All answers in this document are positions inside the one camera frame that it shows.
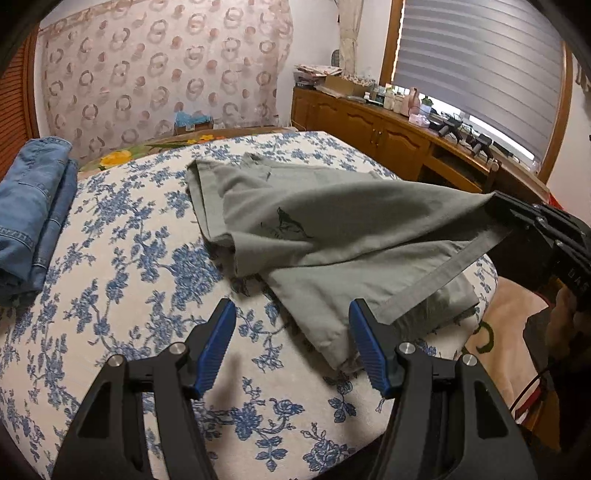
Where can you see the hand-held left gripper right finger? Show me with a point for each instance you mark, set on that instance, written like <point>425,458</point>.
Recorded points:
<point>369,346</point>

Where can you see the blue topped small box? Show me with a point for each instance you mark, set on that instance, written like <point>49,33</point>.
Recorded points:
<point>191,121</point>

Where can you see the person's right hand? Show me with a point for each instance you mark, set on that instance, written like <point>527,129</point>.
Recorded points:
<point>561,318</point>

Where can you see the folded blue jeans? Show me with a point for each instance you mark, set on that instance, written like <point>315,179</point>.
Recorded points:
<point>32,207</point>

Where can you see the grey window blind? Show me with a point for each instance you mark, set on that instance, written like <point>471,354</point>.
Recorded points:
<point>471,55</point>

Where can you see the cardboard box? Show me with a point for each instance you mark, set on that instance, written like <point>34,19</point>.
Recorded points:
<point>344,85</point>

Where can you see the blue floral bed cover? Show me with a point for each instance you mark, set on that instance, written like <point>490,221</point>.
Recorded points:
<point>115,277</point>

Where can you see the stack of papers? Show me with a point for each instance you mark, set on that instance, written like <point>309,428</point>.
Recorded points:
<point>316,74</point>

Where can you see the tied lace curtain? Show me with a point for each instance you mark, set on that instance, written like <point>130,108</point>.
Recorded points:
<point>348,50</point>

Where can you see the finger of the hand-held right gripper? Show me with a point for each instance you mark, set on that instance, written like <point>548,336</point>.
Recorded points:
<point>517,210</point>
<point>570,243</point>

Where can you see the yellow flower blanket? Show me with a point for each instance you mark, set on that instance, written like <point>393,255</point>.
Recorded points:
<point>115,158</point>

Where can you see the grey pants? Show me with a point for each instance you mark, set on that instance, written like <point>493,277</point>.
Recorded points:
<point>346,221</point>

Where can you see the circle patterned sheer curtain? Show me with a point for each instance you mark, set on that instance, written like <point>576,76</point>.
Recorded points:
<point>161,69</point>

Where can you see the wooden headboard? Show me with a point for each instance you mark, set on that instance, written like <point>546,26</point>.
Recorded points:
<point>18,106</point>

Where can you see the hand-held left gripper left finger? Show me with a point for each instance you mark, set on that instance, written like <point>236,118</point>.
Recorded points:
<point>217,341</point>

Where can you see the pink bottle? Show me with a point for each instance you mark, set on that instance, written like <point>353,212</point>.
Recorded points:
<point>411,101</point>

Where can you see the wooden window frame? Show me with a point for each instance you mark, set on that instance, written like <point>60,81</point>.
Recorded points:
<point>390,46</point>

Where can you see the wooden cabinet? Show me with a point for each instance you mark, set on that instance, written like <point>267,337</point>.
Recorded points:
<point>369,131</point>

